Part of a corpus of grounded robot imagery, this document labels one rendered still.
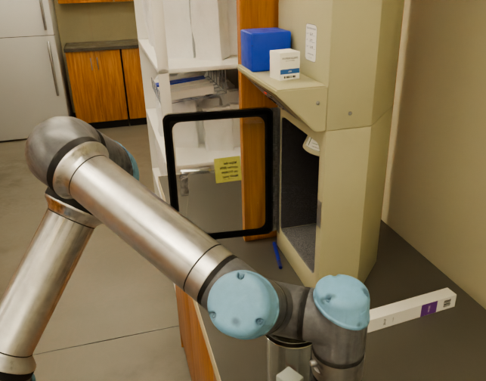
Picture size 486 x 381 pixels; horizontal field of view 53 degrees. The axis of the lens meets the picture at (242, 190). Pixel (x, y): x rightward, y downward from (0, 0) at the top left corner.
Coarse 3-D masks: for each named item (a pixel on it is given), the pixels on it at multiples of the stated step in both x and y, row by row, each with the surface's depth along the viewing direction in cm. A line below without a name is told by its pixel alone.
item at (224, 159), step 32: (192, 128) 132; (224, 128) 133; (256, 128) 135; (192, 160) 136; (224, 160) 137; (256, 160) 139; (192, 192) 140; (224, 192) 141; (256, 192) 143; (224, 224) 146; (256, 224) 147
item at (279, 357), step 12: (276, 336) 82; (276, 348) 84; (288, 348) 83; (300, 348) 83; (276, 360) 85; (288, 360) 84; (300, 360) 84; (276, 372) 86; (288, 372) 85; (300, 372) 85
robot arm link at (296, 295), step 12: (288, 288) 68; (300, 288) 68; (288, 300) 64; (300, 300) 66; (288, 312) 63; (300, 312) 65; (288, 324) 66; (300, 324) 65; (288, 336) 67; (300, 336) 66
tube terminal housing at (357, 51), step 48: (288, 0) 117; (336, 0) 95; (384, 0) 98; (336, 48) 99; (384, 48) 106; (336, 96) 103; (384, 96) 114; (336, 144) 108; (384, 144) 123; (336, 192) 113; (288, 240) 142; (336, 240) 118
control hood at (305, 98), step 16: (240, 64) 127; (256, 80) 111; (272, 80) 108; (288, 80) 107; (304, 80) 107; (288, 96) 100; (304, 96) 101; (320, 96) 102; (304, 112) 102; (320, 112) 103; (320, 128) 105
